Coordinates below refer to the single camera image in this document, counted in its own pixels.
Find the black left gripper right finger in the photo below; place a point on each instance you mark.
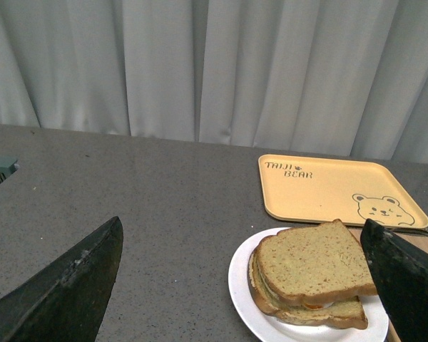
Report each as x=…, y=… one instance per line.
x=403, y=278

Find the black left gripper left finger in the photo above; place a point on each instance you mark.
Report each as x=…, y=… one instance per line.
x=67, y=300

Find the fried egg toy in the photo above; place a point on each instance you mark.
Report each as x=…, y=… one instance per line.
x=316, y=307

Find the white round plate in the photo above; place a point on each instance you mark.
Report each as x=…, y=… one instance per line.
x=268, y=328

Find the yellow bear tray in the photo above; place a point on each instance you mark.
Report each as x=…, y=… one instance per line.
x=311, y=189

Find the grey curtain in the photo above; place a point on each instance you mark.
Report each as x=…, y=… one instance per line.
x=347, y=78

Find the metal cutting board handle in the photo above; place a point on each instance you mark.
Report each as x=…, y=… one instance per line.
x=420, y=232

